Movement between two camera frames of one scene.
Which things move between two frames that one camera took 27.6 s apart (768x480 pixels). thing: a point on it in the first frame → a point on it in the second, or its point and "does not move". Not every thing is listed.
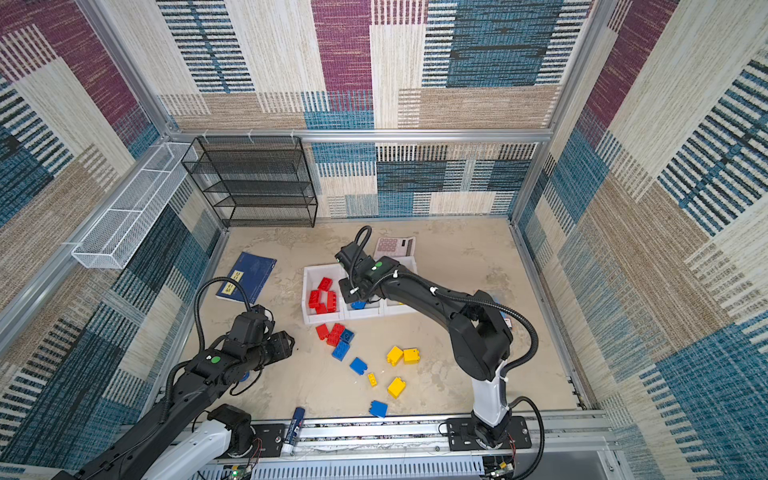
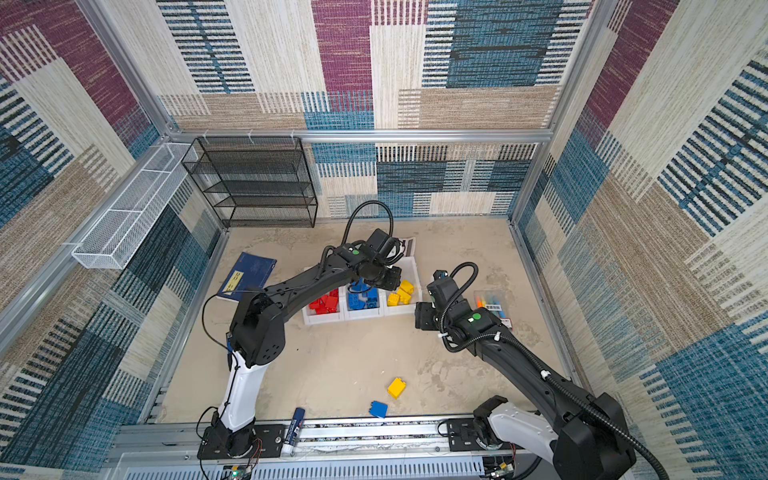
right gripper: [349, 295] → [423, 312]
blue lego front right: [378, 409] does not move
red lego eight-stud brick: [334, 336] → [331, 298]
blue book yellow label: [251, 272] does not move
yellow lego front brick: [396, 388] does not move
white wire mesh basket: [109, 240] does not move
